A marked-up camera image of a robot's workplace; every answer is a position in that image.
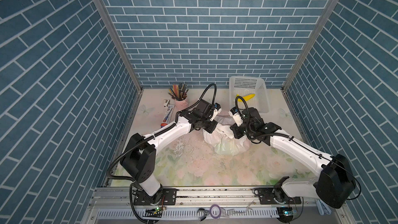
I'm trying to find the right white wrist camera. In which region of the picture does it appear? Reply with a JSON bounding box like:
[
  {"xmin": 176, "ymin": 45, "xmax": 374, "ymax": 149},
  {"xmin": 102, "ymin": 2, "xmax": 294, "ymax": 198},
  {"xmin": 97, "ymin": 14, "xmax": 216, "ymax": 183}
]
[{"xmin": 229, "ymin": 107, "xmax": 243, "ymax": 127}]

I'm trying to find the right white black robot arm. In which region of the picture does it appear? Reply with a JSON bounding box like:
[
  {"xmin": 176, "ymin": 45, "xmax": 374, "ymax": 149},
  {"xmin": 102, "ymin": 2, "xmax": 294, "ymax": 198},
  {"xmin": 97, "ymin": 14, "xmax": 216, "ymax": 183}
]
[{"xmin": 229, "ymin": 107, "xmax": 360, "ymax": 208}]

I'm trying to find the white plastic bag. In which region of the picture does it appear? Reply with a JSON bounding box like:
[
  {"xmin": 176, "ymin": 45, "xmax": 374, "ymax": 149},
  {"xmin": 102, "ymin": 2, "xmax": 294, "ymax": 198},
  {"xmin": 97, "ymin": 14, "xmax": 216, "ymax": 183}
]
[{"xmin": 203, "ymin": 116, "xmax": 251, "ymax": 156}]

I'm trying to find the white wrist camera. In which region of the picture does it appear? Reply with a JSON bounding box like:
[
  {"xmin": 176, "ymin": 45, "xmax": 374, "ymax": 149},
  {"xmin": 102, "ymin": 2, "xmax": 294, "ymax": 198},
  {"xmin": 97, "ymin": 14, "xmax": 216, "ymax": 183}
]
[
  {"xmin": 229, "ymin": 107, "xmax": 243, "ymax": 127},
  {"xmin": 210, "ymin": 103, "xmax": 222, "ymax": 121}
]

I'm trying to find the coloured pencils bundle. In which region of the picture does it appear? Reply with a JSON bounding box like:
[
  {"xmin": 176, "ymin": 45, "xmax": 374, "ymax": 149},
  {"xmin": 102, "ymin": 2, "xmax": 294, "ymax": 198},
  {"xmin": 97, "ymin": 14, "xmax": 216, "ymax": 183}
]
[{"xmin": 169, "ymin": 83, "xmax": 189, "ymax": 101}]

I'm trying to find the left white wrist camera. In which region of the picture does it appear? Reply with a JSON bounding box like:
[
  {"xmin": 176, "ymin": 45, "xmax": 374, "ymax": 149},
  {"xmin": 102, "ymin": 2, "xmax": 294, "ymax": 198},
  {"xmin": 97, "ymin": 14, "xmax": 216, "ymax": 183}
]
[{"xmin": 210, "ymin": 103, "xmax": 222, "ymax": 121}]

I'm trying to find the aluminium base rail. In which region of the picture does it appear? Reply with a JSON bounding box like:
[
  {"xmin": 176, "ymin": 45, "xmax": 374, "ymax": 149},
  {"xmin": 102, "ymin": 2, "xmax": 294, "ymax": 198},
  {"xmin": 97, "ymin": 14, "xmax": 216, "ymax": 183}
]
[{"xmin": 82, "ymin": 186, "xmax": 354, "ymax": 224}]

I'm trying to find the yellow banana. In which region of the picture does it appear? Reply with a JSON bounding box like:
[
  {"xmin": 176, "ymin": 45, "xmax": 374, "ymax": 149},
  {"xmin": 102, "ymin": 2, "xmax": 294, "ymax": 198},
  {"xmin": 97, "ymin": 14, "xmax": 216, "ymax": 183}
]
[{"xmin": 236, "ymin": 94, "xmax": 255, "ymax": 102}]

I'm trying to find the white plastic basket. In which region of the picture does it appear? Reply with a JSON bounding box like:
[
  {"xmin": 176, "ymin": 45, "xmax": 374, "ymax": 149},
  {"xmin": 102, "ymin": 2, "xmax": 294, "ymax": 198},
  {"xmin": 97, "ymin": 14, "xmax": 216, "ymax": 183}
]
[{"xmin": 229, "ymin": 76, "xmax": 270, "ymax": 114}]

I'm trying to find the toothpaste tube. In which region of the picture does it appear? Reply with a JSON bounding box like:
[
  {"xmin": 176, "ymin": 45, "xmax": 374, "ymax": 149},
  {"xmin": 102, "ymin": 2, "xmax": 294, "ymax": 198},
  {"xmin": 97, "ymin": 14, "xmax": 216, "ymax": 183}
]
[{"xmin": 161, "ymin": 104, "xmax": 175, "ymax": 127}]

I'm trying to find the purple tape roll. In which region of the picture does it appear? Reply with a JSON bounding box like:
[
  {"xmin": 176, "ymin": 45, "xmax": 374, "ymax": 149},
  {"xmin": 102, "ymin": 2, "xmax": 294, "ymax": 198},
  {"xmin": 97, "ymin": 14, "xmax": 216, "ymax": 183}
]
[{"xmin": 209, "ymin": 204, "xmax": 222, "ymax": 219}]

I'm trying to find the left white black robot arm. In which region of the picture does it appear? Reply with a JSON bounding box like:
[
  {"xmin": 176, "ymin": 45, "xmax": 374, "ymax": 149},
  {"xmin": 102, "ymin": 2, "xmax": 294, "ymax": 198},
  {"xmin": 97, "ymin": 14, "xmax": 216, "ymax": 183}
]
[{"xmin": 119, "ymin": 100, "xmax": 221, "ymax": 205}]

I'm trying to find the pink pencil cup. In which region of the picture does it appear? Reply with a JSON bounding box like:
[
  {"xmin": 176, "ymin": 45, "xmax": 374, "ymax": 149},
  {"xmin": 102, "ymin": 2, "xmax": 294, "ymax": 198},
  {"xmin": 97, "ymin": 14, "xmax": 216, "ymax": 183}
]
[{"xmin": 174, "ymin": 98, "xmax": 189, "ymax": 112}]

